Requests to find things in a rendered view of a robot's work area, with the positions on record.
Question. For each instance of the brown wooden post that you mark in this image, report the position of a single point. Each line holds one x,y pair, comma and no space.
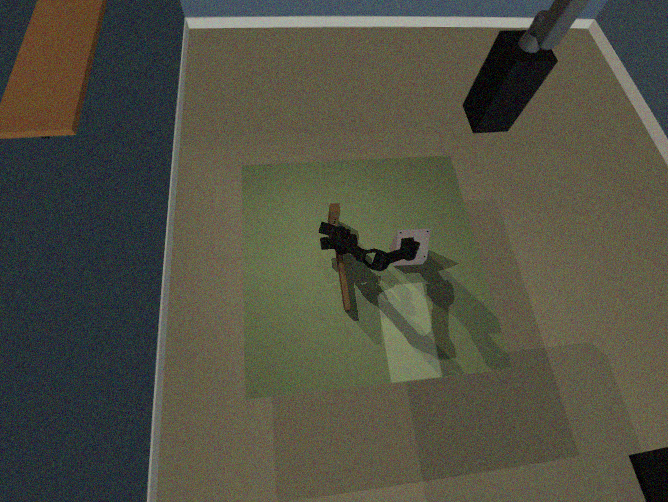
334,213

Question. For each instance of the brown wooden board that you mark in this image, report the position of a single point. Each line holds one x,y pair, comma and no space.
343,281

